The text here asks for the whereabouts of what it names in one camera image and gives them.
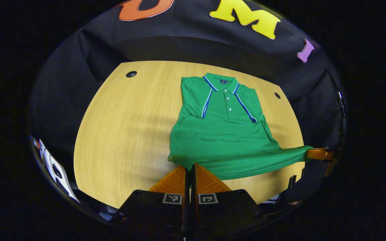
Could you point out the black backdrop cloth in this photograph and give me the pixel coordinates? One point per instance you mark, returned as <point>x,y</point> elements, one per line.
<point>186,43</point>

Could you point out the white side table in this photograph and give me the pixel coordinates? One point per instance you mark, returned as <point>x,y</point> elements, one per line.
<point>66,187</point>

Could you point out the green polo T-shirt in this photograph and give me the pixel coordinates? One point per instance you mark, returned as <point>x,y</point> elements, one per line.
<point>223,140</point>

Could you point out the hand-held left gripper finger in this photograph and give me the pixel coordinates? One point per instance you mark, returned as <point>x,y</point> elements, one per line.
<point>186,187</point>
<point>193,187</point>

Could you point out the black computer mouse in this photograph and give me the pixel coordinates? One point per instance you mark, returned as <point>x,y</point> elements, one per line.
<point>56,171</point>

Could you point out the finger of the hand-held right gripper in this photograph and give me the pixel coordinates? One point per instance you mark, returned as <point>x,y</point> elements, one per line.
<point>318,154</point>

